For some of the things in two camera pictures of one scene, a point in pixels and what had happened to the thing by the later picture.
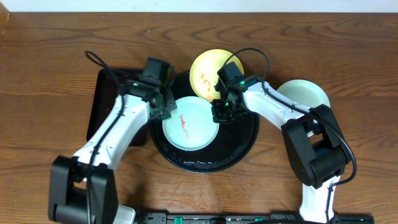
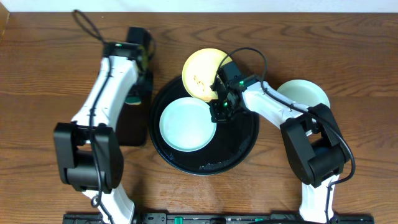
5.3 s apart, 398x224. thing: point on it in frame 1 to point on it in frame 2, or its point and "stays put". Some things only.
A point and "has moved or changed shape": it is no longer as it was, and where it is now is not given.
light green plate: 191,126 stays put
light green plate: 305,93 stays put
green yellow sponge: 165,116 has moved or changed shape
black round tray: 235,139 stays put
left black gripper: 168,106 to 137,112
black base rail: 247,218 stays put
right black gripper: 217,116 stays put
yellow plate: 203,71 has moved or changed shape
